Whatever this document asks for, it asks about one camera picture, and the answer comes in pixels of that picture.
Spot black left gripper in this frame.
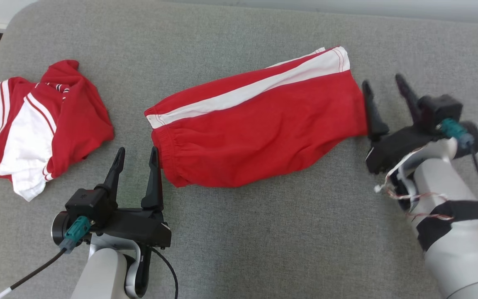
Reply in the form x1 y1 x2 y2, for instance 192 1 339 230
91 146 173 249

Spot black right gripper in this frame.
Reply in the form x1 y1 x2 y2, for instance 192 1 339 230
362 74 441 174

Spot red jersey shirt white sleeves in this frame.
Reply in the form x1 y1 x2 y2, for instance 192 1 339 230
0 59 115 202

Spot red shorts white side stripe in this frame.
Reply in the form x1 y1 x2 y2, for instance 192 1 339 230
144 46 368 189

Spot teal right camera connector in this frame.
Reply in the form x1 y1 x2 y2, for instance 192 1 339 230
438 118 475 149

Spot teal camera connector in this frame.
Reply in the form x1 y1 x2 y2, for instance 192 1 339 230
438 118 475 149
59 216 93 254

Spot teal left camera connector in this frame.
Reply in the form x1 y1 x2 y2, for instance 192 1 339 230
59 216 93 254

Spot thin red white wire bundle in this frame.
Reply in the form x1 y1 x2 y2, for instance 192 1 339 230
374 145 455 221

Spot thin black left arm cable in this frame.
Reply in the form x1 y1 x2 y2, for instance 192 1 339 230
151 247 180 299

